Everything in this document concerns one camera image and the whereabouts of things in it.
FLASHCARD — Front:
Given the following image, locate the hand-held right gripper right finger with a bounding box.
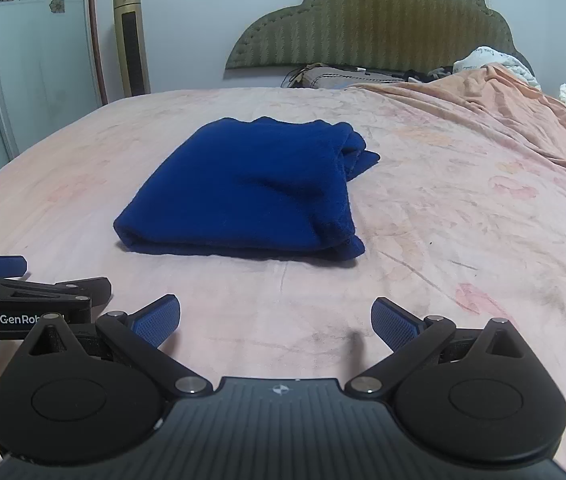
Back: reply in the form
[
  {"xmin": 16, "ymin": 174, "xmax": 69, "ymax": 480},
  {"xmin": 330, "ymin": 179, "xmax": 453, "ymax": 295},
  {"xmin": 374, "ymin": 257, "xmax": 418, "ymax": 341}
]
[{"xmin": 345, "ymin": 297, "xmax": 540, "ymax": 401}]

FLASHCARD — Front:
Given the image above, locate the white flowered wardrobe door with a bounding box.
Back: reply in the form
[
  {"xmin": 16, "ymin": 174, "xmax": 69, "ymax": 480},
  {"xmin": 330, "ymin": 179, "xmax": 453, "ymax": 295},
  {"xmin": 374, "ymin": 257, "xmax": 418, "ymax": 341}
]
[{"xmin": 0, "ymin": 0, "xmax": 108, "ymax": 162}]

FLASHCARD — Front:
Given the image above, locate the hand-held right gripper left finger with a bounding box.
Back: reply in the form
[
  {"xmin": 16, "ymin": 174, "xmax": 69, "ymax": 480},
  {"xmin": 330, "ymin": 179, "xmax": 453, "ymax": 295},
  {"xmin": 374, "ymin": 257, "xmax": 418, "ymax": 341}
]
[{"xmin": 19, "ymin": 294, "xmax": 214, "ymax": 400}]

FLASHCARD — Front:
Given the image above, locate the dark clothes pile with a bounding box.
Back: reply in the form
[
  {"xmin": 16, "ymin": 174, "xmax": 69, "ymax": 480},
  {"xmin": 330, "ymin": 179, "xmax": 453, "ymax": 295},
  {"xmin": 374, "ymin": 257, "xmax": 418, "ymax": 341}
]
[{"xmin": 403, "ymin": 66, "xmax": 456, "ymax": 84}]

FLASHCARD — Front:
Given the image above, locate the gold tower fan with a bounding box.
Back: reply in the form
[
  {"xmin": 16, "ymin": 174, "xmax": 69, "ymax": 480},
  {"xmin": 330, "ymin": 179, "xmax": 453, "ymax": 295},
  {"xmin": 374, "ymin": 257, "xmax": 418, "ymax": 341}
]
[{"xmin": 113, "ymin": 0, "xmax": 152, "ymax": 98}]

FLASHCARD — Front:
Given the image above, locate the olive green padded headboard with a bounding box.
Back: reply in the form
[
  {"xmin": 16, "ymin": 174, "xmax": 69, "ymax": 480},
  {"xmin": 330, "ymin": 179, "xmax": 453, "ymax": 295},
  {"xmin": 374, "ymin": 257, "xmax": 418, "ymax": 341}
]
[{"xmin": 225, "ymin": 0, "xmax": 535, "ymax": 79}]

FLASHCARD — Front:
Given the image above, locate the brown pillow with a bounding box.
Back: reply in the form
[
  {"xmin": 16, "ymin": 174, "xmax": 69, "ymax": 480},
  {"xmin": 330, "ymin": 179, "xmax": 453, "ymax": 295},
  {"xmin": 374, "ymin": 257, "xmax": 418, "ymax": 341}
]
[{"xmin": 283, "ymin": 63, "xmax": 405, "ymax": 90}]

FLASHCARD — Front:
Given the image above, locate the blue beaded sweater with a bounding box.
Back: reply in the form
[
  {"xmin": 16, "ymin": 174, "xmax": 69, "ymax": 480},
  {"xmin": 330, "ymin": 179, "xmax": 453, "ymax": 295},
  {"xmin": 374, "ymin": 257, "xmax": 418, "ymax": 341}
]
[{"xmin": 113, "ymin": 116, "xmax": 382, "ymax": 263}]

